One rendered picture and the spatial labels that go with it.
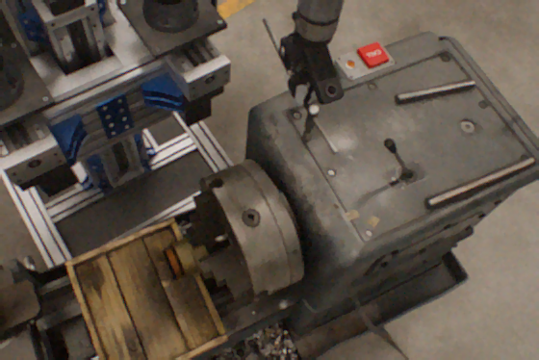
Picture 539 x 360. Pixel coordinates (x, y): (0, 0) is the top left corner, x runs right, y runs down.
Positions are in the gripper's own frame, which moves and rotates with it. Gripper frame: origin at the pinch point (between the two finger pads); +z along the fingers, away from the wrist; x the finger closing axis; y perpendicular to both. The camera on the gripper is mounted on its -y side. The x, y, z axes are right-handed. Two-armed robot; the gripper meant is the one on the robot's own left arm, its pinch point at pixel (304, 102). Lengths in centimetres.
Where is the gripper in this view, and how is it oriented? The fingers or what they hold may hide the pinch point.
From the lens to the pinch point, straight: 111.3
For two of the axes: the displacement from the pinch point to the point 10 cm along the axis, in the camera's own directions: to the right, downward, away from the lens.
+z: -0.8, 4.5, 8.9
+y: -4.5, -8.1, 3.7
